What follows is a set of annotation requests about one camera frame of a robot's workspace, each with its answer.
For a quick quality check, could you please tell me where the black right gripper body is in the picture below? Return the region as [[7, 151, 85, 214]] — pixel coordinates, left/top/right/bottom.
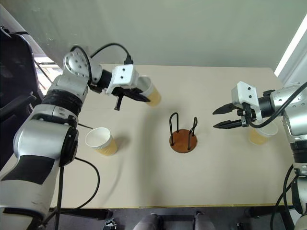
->
[[236, 102, 256, 127]]

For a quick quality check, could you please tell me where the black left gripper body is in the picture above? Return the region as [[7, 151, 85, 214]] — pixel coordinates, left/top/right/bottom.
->
[[110, 86, 141, 112]]

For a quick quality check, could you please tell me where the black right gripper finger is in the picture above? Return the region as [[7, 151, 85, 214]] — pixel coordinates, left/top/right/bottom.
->
[[213, 119, 243, 130], [212, 103, 239, 116]]

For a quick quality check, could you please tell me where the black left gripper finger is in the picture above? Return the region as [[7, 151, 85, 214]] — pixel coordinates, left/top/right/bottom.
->
[[130, 90, 151, 103]]

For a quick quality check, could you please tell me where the tan ribbed paper cup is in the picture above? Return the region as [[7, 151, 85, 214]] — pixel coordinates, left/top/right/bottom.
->
[[85, 127, 118, 157], [138, 76, 162, 107], [248, 122, 279, 146]]

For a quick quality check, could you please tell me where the black office chair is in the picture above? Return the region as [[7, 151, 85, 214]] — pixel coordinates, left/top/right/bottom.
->
[[0, 25, 45, 126]]

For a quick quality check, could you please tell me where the small black metal clamp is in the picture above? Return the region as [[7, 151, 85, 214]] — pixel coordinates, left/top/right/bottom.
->
[[104, 219, 118, 230]]

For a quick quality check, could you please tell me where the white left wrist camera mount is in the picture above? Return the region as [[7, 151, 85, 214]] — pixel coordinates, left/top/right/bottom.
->
[[105, 64, 139, 95]]

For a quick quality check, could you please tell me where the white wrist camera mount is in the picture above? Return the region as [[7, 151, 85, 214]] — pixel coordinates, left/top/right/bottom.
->
[[105, 64, 139, 95], [231, 81, 261, 122]]

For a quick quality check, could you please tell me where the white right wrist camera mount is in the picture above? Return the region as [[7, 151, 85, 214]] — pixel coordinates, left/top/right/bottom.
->
[[231, 81, 261, 122]]

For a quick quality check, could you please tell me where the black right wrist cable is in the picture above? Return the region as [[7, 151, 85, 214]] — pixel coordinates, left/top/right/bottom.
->
[[248, 82, 307, 129]]

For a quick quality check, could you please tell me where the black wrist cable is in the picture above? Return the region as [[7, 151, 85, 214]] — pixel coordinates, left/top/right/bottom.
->
[[248, 82, 307, 129], [71, 42, 134, 87]]

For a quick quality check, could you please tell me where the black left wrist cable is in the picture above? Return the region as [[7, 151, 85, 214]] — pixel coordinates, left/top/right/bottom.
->
[[71, 42, 134, 87]]

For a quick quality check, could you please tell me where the wire cup holder wooden base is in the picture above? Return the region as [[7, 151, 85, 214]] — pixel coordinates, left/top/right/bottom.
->
[[168, 112, 199, 153]]

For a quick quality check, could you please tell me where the white window frame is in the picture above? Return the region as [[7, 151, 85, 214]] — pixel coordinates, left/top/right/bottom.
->
[[274, 0, 307, 78]]

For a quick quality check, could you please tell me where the black table frame bar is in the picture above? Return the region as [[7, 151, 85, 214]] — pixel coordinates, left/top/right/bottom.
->
[[246, 206, 295, 217], [49, 207, 114, 220]]

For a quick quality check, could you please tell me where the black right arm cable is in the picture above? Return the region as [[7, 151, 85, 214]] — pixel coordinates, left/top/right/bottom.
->
[[270, 164, 298, 230]]

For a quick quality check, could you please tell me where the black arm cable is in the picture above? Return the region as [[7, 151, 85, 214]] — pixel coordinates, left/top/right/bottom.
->
[[40, 157, 101, 230], [270, 164, 298, 230]]

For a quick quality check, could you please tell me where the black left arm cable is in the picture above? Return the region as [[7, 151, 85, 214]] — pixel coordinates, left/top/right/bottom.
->
[[40, 157, 101, 230]]

